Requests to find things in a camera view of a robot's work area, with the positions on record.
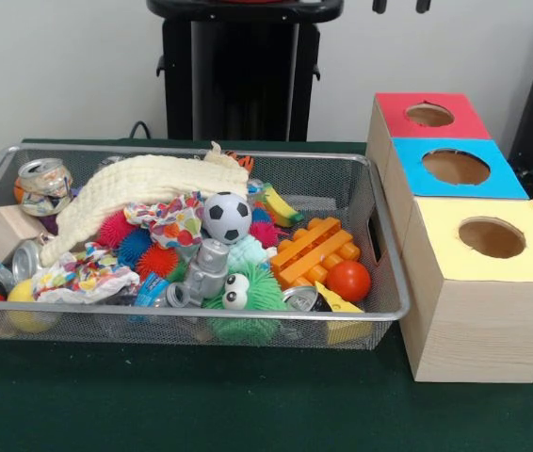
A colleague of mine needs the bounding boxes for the wooden box with three holes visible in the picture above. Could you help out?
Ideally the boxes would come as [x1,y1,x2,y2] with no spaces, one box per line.
[365,91,533,384]

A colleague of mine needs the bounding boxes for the orange plastic building block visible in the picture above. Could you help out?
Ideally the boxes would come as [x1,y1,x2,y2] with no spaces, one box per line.
[269,218,362,289]

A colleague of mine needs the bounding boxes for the black and white soccer ball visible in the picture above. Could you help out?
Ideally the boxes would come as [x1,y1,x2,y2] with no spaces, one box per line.
[202,192,253,245]

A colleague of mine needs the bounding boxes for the red ball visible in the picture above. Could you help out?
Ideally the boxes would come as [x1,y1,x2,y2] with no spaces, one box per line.
[326,261,372,303]

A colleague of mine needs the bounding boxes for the cream waffle cloth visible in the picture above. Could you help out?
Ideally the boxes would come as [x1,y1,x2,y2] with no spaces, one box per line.
[40,141,250,267]

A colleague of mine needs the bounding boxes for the yellow cheese wedge toy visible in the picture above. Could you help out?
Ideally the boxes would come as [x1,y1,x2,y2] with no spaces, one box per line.
[314,281,373,345]

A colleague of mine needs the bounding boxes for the green fuzzy toy with eyes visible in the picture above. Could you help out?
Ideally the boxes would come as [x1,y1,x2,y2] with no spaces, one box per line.
[202,263,288,346]

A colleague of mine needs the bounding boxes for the grey robot toy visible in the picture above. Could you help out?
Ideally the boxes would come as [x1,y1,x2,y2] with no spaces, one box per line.
[166,238,234,310]

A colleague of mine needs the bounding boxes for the crushed silver can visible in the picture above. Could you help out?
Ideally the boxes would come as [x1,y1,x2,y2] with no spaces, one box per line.
[14,158,74,218]

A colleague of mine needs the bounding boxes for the plain wooden block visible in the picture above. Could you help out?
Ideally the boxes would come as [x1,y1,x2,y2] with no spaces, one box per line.
[0,205,49,265]

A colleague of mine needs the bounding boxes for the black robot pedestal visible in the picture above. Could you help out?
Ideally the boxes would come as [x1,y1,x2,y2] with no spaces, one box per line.
[147,0,345,142]

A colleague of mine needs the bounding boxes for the black cable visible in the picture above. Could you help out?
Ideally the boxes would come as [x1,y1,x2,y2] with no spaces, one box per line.
[129,120,154,141]

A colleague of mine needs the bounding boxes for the wire mesh bin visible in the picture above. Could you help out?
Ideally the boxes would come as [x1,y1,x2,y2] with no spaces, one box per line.
[0,143,412,352]

